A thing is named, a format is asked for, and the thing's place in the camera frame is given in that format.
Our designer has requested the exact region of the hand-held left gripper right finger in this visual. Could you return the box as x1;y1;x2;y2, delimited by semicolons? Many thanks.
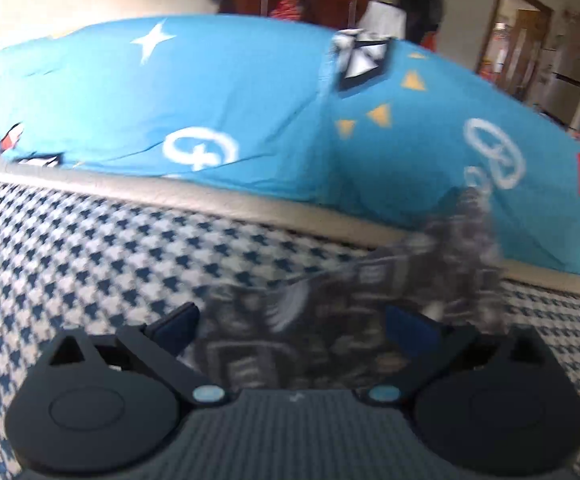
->
368;304;555;405

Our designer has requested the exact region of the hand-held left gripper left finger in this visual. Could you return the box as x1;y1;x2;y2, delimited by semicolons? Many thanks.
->
45;302;228;408

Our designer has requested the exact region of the grey patterned fleece jacket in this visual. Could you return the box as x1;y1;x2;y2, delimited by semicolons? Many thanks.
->
190;185;509;392

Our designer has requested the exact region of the houndstooth bed cover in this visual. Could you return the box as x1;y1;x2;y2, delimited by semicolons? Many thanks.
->
0;147;580;480

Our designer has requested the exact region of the blue printed quilt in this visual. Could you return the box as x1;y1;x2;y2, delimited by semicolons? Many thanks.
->
0;15;580;282

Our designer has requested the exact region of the table with white cloth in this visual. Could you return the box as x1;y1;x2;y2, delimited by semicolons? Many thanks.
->
361;0;407;42

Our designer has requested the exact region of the silver refrigerator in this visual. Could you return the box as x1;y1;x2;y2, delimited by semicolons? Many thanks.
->
534;0;580;129

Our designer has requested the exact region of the red floral cloth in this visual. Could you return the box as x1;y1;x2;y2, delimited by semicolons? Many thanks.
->
269;0;304;22

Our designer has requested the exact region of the wooden door frame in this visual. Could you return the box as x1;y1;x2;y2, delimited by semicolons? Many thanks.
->
476;0;555;102

